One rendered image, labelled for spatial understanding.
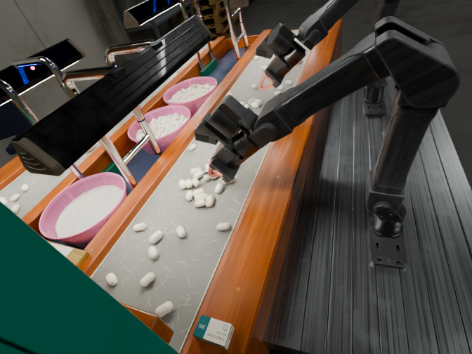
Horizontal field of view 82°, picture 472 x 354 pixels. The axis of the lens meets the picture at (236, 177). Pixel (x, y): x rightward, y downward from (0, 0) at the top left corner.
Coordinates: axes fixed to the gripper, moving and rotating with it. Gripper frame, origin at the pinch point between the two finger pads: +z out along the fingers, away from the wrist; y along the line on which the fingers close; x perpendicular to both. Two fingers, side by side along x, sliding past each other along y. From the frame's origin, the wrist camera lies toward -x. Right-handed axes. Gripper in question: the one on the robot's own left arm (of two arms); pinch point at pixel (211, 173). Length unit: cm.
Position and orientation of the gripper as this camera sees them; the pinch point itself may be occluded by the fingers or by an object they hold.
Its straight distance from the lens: 72.3
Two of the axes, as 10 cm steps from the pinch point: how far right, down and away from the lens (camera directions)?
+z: -5.5, 4.1, 7.3
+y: -3.4, 6.9, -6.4
